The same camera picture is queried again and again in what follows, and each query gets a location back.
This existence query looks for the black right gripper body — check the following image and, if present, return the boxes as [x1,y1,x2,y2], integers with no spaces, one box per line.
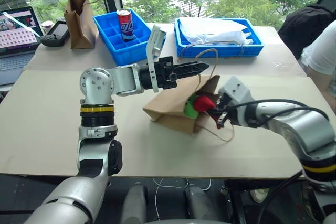
[215,93,237,129]

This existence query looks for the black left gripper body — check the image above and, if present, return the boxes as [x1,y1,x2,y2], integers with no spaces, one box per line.
[153,56,180,90]

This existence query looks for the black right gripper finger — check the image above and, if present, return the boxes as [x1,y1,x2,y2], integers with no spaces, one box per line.
[207,106,222,121]

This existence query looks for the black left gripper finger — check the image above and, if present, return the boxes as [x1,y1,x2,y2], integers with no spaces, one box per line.
[173,60,210,73]
[170,70,204,80]

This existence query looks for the red plush toy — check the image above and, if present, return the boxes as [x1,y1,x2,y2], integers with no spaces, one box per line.
[193,95,224,130]

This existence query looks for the brown paper bag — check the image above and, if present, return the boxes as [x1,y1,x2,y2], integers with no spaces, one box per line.
[56,0,103,50]
[142,48,235,144]

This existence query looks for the green plush toy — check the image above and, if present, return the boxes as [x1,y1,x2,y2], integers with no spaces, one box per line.
[183,92,200,120]

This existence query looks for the white plastic bag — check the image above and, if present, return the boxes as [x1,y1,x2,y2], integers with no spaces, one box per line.
[179,17,254,46]

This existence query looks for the brown paper bag standing upright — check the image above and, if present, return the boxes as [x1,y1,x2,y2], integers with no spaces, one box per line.
[56,0,103,50]

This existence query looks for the blue shallow plastic crate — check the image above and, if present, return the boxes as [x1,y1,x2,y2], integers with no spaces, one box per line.
[174,17,265,59]

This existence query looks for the blue divided plastic bin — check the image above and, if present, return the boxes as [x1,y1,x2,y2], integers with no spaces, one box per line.
[93,8,167,66]

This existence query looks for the red soda can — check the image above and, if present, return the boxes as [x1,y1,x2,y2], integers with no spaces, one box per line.
[115,8,136,42]

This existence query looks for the grey rounded robot leg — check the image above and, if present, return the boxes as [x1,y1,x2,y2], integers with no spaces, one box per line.
[120,184,148,224]
[184,184,220,224]

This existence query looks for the black backpack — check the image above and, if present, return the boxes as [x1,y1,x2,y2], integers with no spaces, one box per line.
[277,3,336,61]

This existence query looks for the person in white shirt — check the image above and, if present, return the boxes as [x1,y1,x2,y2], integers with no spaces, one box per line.
[300,20,336,99]

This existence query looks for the black handheld game console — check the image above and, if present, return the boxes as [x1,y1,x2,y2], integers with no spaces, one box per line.
[39,20,70,48]

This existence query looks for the white cup with purple lid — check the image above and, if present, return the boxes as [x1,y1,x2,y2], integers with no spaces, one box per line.
[41,20,55,36]

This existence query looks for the open laptop computer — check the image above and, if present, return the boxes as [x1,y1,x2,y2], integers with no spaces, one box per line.
[0,6,44,87]

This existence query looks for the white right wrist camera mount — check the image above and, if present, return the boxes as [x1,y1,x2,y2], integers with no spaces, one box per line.
[218,76,257,110]

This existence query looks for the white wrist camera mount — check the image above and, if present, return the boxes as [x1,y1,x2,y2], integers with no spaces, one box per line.
[145,24,167,93]
[218,76,257,110]

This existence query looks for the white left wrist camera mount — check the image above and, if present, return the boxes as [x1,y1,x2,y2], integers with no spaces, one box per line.
[145,24,167,93]

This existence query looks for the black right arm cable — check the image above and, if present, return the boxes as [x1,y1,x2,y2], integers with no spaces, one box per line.
[225,99,329,224]

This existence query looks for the thin white cable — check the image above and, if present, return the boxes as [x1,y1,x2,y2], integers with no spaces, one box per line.
[151,178,212,221]

